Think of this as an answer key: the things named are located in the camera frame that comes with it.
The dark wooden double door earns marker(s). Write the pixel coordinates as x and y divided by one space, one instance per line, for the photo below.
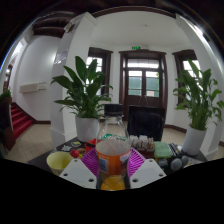
143 96

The red carpeted stairs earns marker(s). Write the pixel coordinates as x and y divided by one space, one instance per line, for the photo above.
20 120

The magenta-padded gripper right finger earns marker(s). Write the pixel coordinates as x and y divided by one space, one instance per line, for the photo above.
146 171

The green sponge cloth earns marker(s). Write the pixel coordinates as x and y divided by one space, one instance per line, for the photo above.
162 150

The white wall-mounted unit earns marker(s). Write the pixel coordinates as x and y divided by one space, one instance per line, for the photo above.
31 87

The potted leafy plant white pot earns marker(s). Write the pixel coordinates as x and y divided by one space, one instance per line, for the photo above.
85 96
198 100

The black chair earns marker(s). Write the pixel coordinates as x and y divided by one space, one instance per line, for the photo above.
146 123

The orange drink bottle black cap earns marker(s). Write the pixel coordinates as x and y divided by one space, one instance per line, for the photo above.
112 156

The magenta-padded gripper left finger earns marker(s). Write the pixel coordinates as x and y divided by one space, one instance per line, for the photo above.
80 171

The dark-framed window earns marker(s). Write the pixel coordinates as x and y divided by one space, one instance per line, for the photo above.
100 66
186 66

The pale yellow-green cup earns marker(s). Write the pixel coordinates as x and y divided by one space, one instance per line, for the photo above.
58 161

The green exit sign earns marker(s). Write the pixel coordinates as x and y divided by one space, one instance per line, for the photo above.
136 48

